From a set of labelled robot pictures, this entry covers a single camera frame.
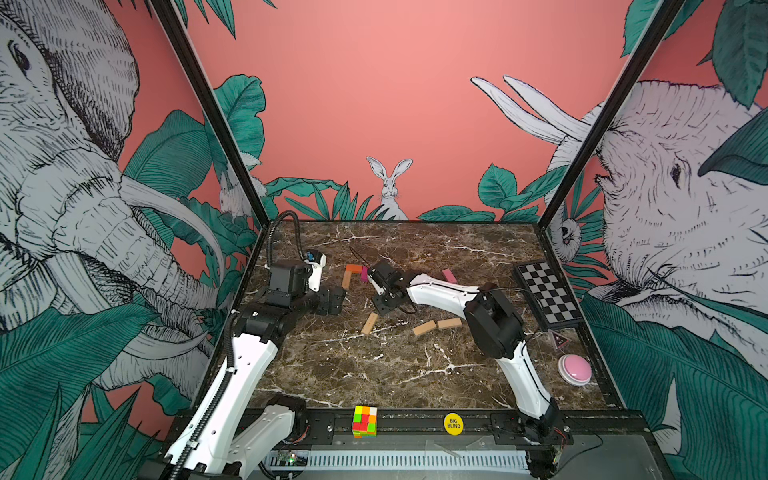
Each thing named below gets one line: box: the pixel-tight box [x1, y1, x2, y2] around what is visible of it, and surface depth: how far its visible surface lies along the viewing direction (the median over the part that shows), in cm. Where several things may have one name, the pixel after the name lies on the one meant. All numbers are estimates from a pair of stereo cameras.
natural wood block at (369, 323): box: [361, 312, 378, 335], surface depth 94 cm
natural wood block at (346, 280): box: [341, 271, 352, 290], surface depth 104 cm
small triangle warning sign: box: [548, 329, 572, 350], surface depth 92 cm
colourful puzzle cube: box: [352, 405, 378, 438], surface depth 73 cm
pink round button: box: [557, 354, 592, 387], surface depth 84 cm
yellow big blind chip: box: [444, 412, 464, 436], surface depth 76 cm
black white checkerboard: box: [514, 260, 585, 329], surface depth 98 cm
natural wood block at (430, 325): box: [412, 320, 437, 335], surface depth 94 cm
